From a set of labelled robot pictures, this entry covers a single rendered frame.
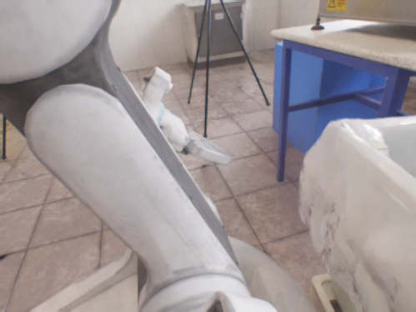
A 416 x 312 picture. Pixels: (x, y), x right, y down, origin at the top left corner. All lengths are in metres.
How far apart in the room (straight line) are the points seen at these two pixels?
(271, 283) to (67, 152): 0.54
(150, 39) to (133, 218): 4.21
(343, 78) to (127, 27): 3.38
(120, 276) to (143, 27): 4.06
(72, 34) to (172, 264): 0.26
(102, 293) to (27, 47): 0.49
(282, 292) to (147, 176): 0.48
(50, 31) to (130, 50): 4.27
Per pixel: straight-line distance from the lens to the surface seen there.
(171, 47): 4.50
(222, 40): 3.95
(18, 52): 0.19
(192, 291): 0.35
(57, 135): 0.25
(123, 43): 4.44
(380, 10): 1.09
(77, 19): 0.19
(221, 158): 0.59
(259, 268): 0.71
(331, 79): 1.58
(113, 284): 0.59
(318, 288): 0.84
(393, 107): 0.87
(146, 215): 0.29
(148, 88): 0.51
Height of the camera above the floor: 0.93
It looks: 31 degrees down
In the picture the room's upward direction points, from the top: 6 degrees counter-clockwise
